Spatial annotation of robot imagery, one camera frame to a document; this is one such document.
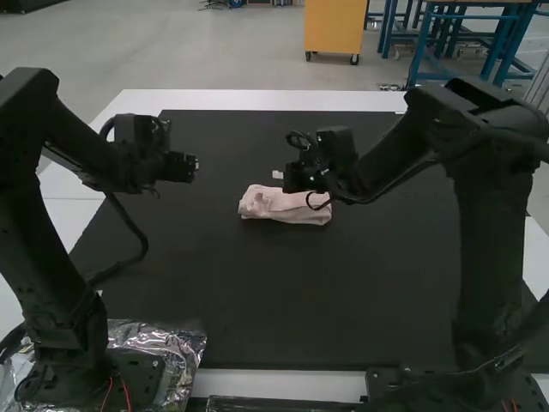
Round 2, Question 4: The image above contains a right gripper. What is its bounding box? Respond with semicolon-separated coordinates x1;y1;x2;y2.
272;158;334;194

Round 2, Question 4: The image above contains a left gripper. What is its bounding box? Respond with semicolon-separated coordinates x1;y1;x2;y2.
165;149;201;184

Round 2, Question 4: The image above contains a pale towel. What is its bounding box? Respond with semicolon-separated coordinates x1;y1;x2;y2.
237;183;332;227

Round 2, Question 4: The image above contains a black mat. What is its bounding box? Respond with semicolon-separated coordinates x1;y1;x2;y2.
68;109;540;373

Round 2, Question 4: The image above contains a yellow wheeled cabinet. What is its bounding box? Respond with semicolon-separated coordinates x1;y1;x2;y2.
304;0;369;66

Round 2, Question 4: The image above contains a silver foil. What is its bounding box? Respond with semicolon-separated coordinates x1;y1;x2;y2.
0;319;208;412

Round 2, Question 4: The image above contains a dark base panel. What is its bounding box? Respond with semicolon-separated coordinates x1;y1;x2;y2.
364;364;549;412
25;349;166;409

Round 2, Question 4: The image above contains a black cable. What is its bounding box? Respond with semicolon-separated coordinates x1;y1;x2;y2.
99;114;119;141
285;130;312;151
87;191;150;287
454;342;531;377
305;190;387;212

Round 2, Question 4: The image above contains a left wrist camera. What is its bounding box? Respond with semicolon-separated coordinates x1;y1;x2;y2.
148;118;172;151

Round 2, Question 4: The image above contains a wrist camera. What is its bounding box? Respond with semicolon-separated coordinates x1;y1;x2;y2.
298;136;323;164
148;118;172;151

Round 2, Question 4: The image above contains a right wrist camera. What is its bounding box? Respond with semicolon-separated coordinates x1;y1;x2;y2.
298;136;323;164

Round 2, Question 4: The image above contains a blue metal frame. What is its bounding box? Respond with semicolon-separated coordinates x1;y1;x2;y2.
407;0;549;89
377;0;425;59

